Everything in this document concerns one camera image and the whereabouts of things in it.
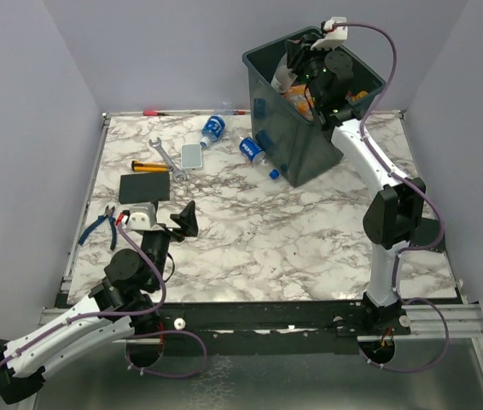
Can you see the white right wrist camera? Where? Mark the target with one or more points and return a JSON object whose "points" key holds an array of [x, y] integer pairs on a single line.
{"points": [[334, 33]]}

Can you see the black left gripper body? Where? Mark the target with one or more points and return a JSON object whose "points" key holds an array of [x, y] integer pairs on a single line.
{"points": [[158, 247]]}

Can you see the large orange label bottle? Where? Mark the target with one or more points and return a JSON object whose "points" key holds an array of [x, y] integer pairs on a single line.
{"points": [[300, 98]]}

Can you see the red screwdriver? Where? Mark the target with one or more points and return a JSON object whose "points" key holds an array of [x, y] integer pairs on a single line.
{"points": [[154, 113]]}

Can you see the black network switch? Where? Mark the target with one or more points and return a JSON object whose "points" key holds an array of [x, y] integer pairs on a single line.
{"points": [[426, 233]]}

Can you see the dark green plastic bin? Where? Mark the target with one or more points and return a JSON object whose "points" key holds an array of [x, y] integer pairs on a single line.
{"points": [[301, 149]]}

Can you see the silver wrench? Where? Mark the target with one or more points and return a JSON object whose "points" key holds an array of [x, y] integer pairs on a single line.
{"points": [[178, 174]]}

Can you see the pepsi bottle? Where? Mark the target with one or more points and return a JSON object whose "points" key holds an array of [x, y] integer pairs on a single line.
{"points": [[257, 157]]}

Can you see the black flat box left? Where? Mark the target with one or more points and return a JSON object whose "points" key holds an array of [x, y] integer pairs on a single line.
{"points": [[144, 187]]}

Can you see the orange juice bottle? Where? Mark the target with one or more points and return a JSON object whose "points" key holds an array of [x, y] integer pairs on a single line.
{"points": [[361, 95]]}

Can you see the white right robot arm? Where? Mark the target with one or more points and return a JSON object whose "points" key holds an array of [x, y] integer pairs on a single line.
{"points": [[390, 221]]}

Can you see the blue handled pliers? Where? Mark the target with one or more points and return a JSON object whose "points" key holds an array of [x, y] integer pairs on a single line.
{"points": [[98, 223]]}

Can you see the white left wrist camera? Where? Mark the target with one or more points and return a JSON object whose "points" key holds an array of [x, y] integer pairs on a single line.
{"points": [[141, 217]]}

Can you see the white grey power bank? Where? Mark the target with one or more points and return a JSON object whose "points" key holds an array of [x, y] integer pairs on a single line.
{"points": [[191, 156]]}

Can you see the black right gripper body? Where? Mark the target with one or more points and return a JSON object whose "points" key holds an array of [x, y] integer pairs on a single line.
{"points": [[308, 65]]}

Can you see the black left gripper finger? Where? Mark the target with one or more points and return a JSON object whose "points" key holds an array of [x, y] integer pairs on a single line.
{"points": [[163, 212], [186, 221]]}

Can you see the yellow utility knife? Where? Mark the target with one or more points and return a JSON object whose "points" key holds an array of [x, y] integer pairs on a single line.
{"points": [[149, 167]]}

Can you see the red label water bottle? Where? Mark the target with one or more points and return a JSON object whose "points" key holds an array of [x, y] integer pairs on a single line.
{"points": [[284, 77]]}

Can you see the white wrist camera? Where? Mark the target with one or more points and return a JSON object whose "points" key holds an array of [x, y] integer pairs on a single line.
{"points": [[141, 217], [334, 33]]}

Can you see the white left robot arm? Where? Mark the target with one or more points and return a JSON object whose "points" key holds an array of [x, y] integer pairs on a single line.
{"points": [[125, 303]]}

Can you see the blue label bottle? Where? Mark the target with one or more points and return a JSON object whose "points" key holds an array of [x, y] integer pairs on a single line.
{"points": [[212, 131]]}

